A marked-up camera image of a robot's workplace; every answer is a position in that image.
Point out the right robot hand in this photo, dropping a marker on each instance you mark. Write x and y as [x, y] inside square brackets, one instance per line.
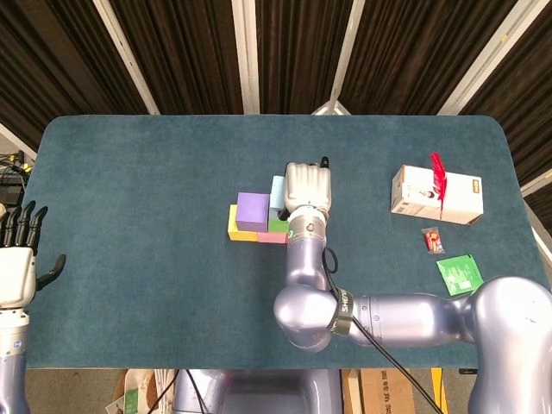
[308, 185]

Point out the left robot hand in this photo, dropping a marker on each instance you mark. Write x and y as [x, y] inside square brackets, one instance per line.
[15, 276]

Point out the light blue foam cube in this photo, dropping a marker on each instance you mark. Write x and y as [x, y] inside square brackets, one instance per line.
[278, 192]

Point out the green foam cube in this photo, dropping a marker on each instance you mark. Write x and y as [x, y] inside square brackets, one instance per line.
[276, 225]

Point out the purple foam cube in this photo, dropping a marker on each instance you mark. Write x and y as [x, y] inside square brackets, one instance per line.
[252, 207]

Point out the yellow foam cube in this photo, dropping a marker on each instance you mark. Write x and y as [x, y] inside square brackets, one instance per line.
[241, 236]

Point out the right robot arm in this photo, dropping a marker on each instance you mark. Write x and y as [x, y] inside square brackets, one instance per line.
[401, 319]

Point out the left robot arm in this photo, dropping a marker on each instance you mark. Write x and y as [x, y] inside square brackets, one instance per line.
[10, 366]

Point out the pink foam cube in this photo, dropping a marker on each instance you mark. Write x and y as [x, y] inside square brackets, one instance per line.
[271, 238]

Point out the black device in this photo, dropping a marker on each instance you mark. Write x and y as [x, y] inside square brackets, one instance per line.
[10, 195]

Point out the small red packet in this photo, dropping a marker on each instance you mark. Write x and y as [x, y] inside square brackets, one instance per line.
[433, 240]

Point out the teal felt table cover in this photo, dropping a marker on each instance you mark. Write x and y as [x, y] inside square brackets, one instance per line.
[129, 194]

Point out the white printed cardboard box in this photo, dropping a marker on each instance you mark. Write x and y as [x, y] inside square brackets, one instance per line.
[461, 202]

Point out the green packet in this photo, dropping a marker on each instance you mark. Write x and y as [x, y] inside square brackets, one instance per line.
[457, 271]

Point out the printed paper bag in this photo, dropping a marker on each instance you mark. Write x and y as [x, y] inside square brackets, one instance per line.
[142, 392]

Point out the dark brown curtain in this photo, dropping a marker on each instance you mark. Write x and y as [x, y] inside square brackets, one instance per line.
[190, 56]

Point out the blue-grey robot torso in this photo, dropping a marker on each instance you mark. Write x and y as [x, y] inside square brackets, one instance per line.
[259, 392]

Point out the wooden plank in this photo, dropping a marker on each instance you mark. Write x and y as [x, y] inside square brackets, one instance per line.
[351, 394]

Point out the brown cardboard box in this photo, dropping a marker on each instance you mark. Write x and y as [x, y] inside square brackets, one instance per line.
[386, 392]

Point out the yellow strip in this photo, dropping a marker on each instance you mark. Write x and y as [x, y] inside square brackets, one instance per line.
[437, 392]

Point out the white frame beam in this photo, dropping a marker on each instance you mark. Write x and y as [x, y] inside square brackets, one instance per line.
[539, 184]
[13, 140]

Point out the white frame post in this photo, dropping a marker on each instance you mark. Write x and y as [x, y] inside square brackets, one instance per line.
[487, 56]
[125, 56]
[246, 56]
[346, 52]

